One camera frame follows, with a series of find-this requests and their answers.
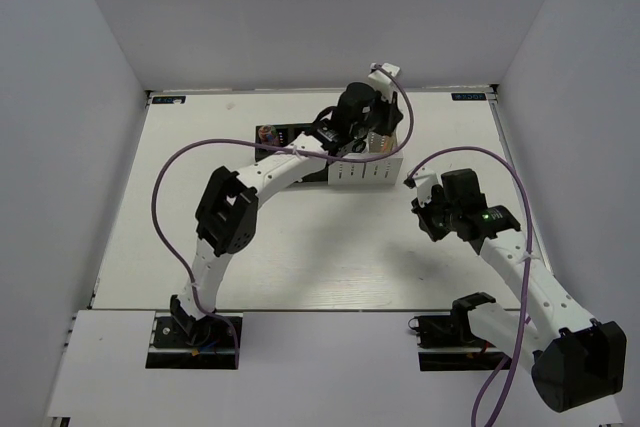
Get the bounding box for black double pen holder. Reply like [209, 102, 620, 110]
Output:
[255, 123, 328, 184]

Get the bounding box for white double pen holder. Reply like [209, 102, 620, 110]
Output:
[328, 133, 403, 186]

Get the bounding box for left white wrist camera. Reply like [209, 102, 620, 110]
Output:
[367, 63, 401, 101]

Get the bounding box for black handled scissors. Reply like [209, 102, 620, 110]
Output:
[351, 139, 367, 153]

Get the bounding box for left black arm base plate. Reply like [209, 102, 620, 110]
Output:
[145, 315, 237, 370]

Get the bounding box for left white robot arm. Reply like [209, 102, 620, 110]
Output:
[170, 73, 404, 346]

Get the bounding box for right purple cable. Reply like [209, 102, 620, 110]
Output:
[407, 146, 534, 427]

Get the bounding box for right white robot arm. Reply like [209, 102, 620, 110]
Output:
[406, 167, 627, 412]

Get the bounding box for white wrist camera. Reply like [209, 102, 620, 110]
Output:
[367, 63, 401, 101]
[404, 166, 439, 207]

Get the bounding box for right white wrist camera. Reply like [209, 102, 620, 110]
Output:
[404, 166, 439, 207]

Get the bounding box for purple cable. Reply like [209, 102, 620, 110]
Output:
[407, 146, 534, 427]
[151, 62, 415, 368]

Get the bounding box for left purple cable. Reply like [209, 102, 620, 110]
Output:
[151, 62, 415, 368]

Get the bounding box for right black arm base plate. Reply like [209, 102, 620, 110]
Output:
[407, 313, 504, 372]

